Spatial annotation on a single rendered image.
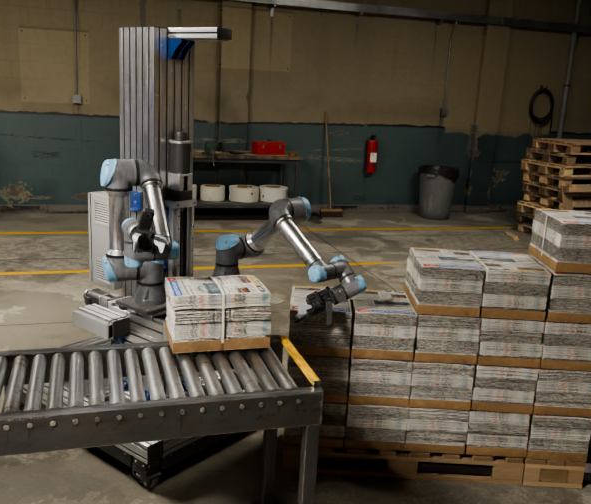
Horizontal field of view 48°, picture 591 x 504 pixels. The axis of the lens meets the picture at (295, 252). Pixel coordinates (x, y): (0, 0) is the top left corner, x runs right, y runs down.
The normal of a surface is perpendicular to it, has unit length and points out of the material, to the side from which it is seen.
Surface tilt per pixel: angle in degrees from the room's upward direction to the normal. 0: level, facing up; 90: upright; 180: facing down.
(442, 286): 90
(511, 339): 90
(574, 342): 90
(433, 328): 90
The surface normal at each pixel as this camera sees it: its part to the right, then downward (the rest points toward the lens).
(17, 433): 0.29, 0.25
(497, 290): -0.03, 0.24
